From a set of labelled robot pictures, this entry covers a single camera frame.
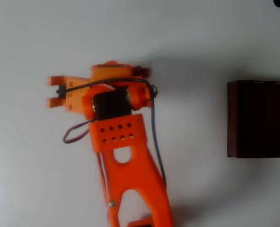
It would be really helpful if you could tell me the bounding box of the red purple servo wire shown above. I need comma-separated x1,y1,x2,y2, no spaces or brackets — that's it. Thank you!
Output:
62,119,112,213

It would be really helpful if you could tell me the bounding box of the dark red open box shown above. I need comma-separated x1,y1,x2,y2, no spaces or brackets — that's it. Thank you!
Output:
227,80,280,158

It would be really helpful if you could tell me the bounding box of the small black camera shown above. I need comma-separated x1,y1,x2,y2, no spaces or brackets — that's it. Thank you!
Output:
55,83,68,100

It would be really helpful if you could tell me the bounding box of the small red toy figure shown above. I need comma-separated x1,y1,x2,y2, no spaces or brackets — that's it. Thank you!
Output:
132,65,153,78

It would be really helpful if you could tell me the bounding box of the black camera cable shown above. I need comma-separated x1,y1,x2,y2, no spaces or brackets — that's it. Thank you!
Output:
55,79,168,190

